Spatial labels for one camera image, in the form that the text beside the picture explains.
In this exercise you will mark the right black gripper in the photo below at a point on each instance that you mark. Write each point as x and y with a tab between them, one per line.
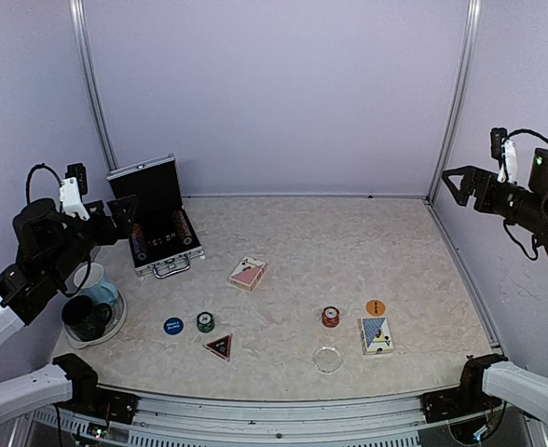
472	183

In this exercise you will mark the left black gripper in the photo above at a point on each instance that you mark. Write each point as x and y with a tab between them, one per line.
108	235

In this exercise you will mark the aluminium poker case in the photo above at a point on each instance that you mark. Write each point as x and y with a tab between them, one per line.
155	182

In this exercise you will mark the red playing card deck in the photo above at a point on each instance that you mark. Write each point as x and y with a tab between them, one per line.
247	273

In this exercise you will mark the blue playing card deck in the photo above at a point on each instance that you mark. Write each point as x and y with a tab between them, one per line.
375	336

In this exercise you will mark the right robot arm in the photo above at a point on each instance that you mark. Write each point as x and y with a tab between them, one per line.
494	376

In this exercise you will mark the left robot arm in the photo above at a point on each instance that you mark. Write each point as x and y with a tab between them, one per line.
52	245

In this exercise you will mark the left chip row in case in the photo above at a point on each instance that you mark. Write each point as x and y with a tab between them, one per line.
138	243

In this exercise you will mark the chip row in case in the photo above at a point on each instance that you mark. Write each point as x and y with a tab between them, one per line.
138	243
181	228

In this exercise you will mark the right chip row in case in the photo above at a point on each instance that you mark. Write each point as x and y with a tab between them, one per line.
181	228

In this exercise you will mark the clear round tray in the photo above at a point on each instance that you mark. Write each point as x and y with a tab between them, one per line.
113	326

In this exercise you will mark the black mug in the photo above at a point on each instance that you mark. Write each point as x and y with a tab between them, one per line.
86	318

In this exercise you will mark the blue small blind button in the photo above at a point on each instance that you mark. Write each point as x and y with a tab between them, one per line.
173	326

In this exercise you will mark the green poker chip stack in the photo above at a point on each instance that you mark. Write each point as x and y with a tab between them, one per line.
205	322

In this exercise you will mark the orange big blind button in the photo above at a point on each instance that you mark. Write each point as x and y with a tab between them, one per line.
376	308

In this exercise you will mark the red triangular dealer button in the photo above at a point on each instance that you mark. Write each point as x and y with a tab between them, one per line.
221	347

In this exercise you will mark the red poker chip stack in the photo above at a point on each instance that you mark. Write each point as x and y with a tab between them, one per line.
330	317

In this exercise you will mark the clear round dealer puck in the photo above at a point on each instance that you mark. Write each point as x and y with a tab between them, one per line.
327	359

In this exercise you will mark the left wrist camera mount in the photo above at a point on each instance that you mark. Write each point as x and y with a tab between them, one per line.
73	187

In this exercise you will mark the right rear aluminium post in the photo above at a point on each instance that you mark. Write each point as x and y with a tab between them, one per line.
458	97

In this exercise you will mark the aluminium post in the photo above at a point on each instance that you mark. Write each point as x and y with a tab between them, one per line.
78	17
458	97

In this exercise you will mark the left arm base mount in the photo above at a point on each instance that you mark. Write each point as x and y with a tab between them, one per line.
111	402

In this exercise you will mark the left rear aluminium post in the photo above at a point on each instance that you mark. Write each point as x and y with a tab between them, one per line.
78	17

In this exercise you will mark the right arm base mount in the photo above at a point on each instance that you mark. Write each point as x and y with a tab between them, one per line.
467	397

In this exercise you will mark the front aluminium frame rail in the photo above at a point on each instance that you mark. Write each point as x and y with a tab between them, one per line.
162	420

